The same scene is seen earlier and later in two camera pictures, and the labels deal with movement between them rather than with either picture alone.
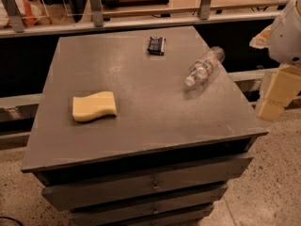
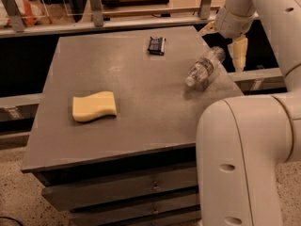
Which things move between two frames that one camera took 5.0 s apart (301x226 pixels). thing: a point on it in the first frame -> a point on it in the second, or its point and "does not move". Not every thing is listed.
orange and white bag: (31, 10) does not move
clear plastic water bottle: (201, 70) does not move
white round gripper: (288, 37) -> (231, 23)
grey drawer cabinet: (119, 138) does not move
